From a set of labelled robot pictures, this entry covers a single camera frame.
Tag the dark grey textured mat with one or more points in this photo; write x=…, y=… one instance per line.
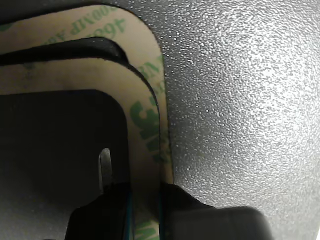
x=237, y=100

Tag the tan rectangular adhesive frame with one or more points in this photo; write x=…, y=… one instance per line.
x=140, y=37
x=75, y=75

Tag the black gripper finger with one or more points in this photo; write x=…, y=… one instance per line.
x=212, y=225
x=100, y=220

